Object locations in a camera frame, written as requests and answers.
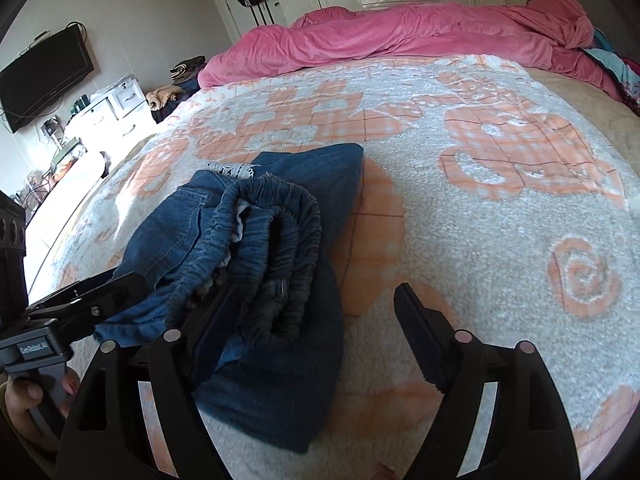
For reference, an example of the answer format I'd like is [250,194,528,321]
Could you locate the tan plush cloth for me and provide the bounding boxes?
[147,86,186,111]

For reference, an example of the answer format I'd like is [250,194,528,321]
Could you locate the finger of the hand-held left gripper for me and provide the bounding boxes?
[25,272,151,336]

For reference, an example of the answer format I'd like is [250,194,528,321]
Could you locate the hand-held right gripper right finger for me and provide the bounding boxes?
[393,282,583,480]

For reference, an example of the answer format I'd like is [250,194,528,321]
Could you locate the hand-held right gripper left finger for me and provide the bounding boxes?
[55,280,246,480]

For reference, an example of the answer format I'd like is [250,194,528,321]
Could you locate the beige quilted bedsheet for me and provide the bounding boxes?
[527,67,640,161]

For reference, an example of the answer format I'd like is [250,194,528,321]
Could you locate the person's left hand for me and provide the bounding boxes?
[0,367,82,453]

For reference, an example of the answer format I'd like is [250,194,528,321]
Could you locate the white and orange fleece blanket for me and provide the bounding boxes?
[27,52,631,480]

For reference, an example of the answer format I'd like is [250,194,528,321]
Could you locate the pile of dark clothes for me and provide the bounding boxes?
[169,55,208,86]

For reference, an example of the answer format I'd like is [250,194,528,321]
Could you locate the pink duvet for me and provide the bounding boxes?
[197,0,626,101]

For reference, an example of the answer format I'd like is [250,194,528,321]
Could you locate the colourful patterned cloth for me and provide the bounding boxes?
[582,30,640,116]

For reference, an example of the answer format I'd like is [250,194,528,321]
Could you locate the black wall television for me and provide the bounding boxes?
[0,25,96,133]

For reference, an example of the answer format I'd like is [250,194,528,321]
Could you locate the white drawer cabinet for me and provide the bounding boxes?
[65,72,158,161]

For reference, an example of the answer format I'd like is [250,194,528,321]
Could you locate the blue denim pants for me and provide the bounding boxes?
[94,142,365,455]

